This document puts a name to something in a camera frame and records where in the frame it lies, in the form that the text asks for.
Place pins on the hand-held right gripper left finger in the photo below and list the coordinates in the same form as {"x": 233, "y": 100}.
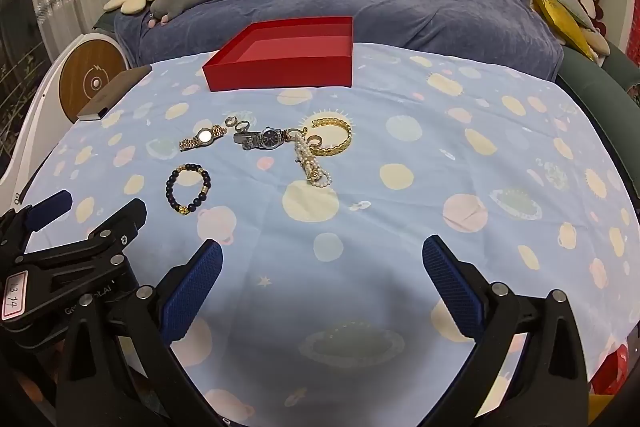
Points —
{"x": 192, "y": 292}

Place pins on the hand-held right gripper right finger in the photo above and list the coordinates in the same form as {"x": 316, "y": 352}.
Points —
{"x": 452, "y": 289}

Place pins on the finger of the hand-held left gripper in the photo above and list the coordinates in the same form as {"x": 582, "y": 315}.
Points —
{"x": 122, "y": 222}
{"x": 47, "y": 208}

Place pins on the gold wristwatch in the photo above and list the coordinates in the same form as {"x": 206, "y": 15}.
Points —
{"x": 203, "y": 136}

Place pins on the silver wristwatch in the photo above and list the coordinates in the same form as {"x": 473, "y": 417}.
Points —
{"x": 270, "y": 137}

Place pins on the red shallow box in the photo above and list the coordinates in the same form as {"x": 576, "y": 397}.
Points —
{"x": 280, "y": 74}

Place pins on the planet print tablecloth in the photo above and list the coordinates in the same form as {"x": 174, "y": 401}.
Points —
{"x": 400, "y": 207}

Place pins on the brown flat case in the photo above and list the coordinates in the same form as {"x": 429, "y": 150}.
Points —
{"x": 115, "y": 92}

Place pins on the white device with wooden disc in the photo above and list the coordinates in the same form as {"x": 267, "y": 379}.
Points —
{"x": 75, "y": 77}

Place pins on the red bag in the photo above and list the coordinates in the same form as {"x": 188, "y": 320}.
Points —
{"x": 610, "y": 369}

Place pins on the green sofa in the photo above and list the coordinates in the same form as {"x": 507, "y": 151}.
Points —
{"x": 595, "y": 82}

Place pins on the yellow pillow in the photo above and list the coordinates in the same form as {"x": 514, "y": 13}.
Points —
{"x": 555, "y": 17}

